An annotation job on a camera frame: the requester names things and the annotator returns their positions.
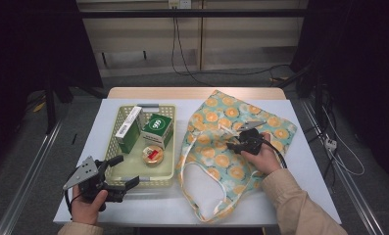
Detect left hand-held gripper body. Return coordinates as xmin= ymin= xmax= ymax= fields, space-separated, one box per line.
xmin=63 ymin=156 xmax=125 ymax=204

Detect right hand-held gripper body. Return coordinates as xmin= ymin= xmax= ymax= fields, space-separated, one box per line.
xmin=237 ymin=120 xmax=267 ymax=156

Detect pale yellow plastic basket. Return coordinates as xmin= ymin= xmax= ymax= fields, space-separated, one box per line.
xmin=103 ymin=103 xmax=177 ymax=189

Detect orange print tote bag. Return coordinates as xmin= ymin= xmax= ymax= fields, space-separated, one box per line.
xmin=175 ymin=89 xmax=298 ymax=224

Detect round golden tin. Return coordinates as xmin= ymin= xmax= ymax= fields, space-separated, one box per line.
xmin=141 ymin=145 xmax=165 ymax=165

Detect tall green white box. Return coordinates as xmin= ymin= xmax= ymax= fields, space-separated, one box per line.
xmin=115 ymin=106 xmax=145 ymax=155

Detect square white green box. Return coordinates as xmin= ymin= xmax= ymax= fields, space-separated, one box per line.
xmin=139 ymin=113 xmax=175 ymax=151

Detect person's right hand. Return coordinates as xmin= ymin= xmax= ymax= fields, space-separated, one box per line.
xmin=240 ymin=131 xmax=283 ymax=175

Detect person's left hand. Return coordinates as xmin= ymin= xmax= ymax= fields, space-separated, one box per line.
xmin=70 ymin=186 xmax=109 ymax=225

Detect white table mat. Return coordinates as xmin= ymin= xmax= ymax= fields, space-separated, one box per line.
xmin=53 ymin=97 xmax=343 ymax=227

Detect black metal stand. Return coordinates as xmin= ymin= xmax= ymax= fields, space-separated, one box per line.
xmin=274 ymin=63 xmax=327 ymax=131
xmin=43 ymin=74 xmax=108 ymax=135

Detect white power strip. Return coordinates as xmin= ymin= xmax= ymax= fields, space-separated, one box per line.
xmin=323 ymin=136 xmax=338 ymax=152

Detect beige desk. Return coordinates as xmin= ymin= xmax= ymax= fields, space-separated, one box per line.
xmin=75 ymin=0 xmax=309 ymax=78

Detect black curtain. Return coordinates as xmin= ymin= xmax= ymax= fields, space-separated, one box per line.
xmin=289 ymin=0 xmax=389 ymax=187
xmin=0 ymin=0 xmax=104 ymax=174

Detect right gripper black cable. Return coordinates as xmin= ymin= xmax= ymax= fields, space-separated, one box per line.
xmin=264 ymin=138 xmax=288 ymax=170

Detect metal floor rail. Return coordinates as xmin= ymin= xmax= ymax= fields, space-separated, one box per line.
xmin=299 ymin=97 xmax=386 ymax=235
xmin=0 ymin=120 xmax=64 ymax=235

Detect black wall cable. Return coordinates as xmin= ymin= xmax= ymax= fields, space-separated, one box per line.
xmin=170 ymin=8 xmax=216 ymax=87
xmin=173 ymin=8 xmax=293 ymax=77

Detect white floor cable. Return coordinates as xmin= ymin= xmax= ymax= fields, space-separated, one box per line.
xmin=320 ymin=107 xmax=366 ymax=177

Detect white wall socket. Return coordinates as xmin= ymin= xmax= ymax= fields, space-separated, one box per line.
xmin=168 ymin=0 xmax=192 ymax=10

